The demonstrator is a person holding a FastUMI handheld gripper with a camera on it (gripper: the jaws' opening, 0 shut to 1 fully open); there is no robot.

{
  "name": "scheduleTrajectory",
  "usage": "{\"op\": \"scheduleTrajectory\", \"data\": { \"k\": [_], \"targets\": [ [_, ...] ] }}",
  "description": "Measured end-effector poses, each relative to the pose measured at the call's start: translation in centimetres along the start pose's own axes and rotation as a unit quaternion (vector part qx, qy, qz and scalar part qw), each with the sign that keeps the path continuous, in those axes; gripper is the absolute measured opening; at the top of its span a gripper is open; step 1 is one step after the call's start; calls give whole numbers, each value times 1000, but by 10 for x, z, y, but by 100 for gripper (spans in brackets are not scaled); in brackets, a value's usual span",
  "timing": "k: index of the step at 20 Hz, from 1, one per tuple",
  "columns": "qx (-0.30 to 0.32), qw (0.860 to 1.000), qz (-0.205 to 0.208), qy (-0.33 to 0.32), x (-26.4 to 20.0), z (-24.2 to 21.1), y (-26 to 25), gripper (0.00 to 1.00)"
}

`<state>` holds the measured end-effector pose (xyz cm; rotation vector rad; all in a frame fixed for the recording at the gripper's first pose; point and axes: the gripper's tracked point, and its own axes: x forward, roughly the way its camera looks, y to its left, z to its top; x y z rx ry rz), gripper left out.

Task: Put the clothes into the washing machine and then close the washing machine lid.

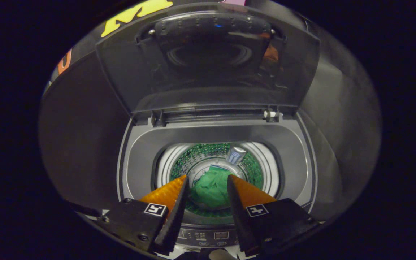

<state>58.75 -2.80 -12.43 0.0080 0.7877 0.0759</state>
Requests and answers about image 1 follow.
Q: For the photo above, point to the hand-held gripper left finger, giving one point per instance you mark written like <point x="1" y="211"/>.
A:
<point x="173" y="220"/>

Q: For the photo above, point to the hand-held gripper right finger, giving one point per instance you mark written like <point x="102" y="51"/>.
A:
<point x="238" y="220"/>

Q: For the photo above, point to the green polo shirt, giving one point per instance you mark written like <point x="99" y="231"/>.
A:
<point x="211" y="187"/>

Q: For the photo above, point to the grey washing machine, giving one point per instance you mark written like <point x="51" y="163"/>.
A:
<point x="143" y="151"/>

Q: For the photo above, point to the dark washing machine lid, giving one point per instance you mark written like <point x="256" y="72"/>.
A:
<point x="208" y="83"/>

